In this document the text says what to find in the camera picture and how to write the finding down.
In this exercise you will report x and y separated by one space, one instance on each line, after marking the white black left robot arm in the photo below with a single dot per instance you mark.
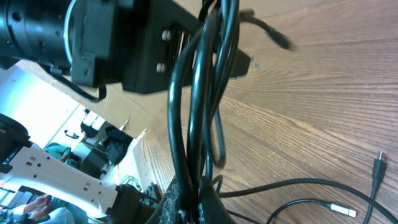
33 30

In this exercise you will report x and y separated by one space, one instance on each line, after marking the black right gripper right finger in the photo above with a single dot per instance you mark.
210 207

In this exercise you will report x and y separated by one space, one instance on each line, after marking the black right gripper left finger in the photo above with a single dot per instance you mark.
174 207

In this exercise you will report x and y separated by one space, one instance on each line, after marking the seated person in background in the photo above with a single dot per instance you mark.
59 211

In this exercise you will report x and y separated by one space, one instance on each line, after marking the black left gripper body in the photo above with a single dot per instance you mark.
135 43

